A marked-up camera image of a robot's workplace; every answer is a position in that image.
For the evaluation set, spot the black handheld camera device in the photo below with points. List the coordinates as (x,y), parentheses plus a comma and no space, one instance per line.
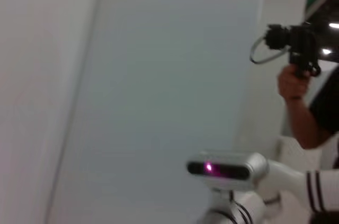
(302,41)

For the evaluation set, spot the person's bare forearm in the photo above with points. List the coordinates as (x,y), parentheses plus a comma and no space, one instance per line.
(304,126)

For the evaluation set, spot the person's black shirt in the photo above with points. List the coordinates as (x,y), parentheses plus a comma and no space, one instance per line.
(329,102)

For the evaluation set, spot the silver robot head camera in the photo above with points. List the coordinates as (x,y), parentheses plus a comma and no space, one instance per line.
(225,171)

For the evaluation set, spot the person's hand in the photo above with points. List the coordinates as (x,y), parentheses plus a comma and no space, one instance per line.
(291,86)

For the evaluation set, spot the dark glossy window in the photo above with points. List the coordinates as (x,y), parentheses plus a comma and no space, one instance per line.
(325,4)

